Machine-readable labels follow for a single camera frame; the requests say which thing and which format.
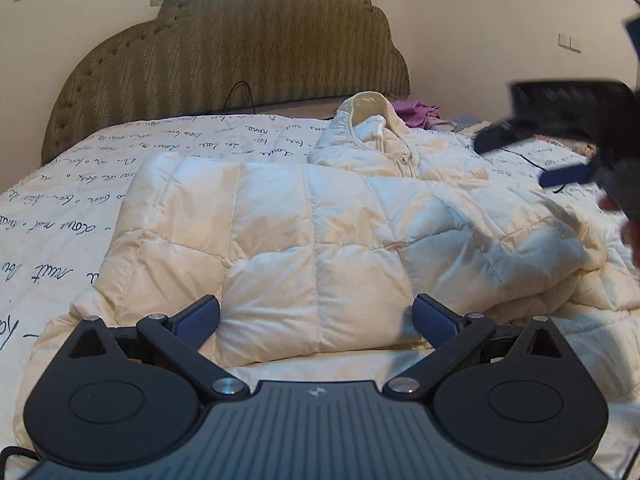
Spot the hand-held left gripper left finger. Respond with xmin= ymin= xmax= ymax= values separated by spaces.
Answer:
xmin=70 ymin=294 xmax=249 ymax=402

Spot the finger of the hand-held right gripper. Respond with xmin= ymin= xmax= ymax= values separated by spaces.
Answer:
xmin=473 ymin=118 xmax=538 ymax=155
xmin=539 ymin=157 xmax=603 ymax=190

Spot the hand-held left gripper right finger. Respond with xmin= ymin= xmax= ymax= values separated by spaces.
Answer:
xmin=382 ymin=293 xmax=564 ymax=402

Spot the white puffer jacket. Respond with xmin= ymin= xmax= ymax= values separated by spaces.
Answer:
xmin=12 ymin=91 xmax=640 ymax=478

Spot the grey-blue folded cloth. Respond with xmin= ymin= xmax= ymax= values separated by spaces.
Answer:
xmin=440 ymin=117 xmax=498 ymax=135

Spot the purple cloth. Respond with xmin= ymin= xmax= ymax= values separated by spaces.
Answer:
xmin=392 ymin=100 xmax=443 ymax=129

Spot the white script-printed bed quilt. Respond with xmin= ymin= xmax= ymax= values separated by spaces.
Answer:
xmin=0 ymin=112 xmax=640 ymax=480

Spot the olive padded headboard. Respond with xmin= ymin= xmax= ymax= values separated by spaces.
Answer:
xmin=41 ymin=0 xmax=411 ymax=165

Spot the thin black cable on bed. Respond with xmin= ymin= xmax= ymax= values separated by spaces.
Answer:
xmin=500 ymin=146 xmax=568 ymax=195

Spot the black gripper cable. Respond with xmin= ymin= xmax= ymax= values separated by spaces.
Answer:
xmin=0 ymin=447 xmax=42 ymax=473

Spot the black cable at headboard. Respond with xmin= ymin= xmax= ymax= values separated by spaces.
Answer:
xmin=222 ymin=80 xmax=259 ymax=116

